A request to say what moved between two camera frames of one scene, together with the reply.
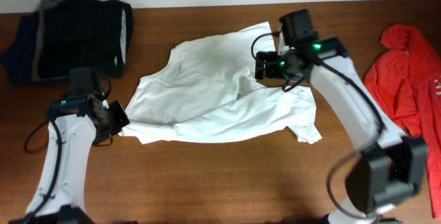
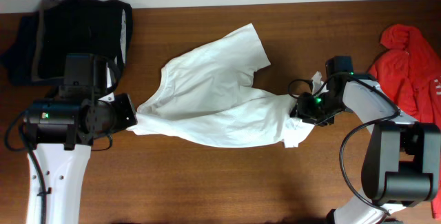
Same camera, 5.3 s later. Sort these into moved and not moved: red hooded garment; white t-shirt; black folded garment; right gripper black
Moved: right gripper black; white t-shirt
Not moved: black folded garment; red hooded garment
